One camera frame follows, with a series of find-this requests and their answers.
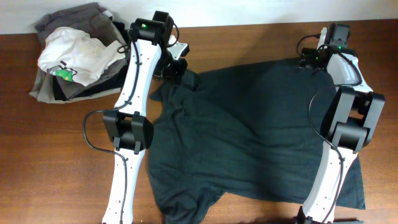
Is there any dark green t-shirt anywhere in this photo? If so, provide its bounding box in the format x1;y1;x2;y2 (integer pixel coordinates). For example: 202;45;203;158
147;57;366;224

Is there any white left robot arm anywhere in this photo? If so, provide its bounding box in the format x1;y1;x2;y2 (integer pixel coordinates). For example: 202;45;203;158
102;11;189;224

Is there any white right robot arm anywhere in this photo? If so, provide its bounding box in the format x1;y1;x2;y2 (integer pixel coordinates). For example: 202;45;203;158
295;23;386;223

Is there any dark grey folded garment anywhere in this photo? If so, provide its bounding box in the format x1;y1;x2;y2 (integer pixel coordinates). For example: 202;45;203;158
29;2;128;104

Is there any white printed t-shirt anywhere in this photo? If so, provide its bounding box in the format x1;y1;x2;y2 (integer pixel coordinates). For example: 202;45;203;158
37;27;125;86

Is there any light grey folded garment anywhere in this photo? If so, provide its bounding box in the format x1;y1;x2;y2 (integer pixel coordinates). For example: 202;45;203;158
29;69;126;104

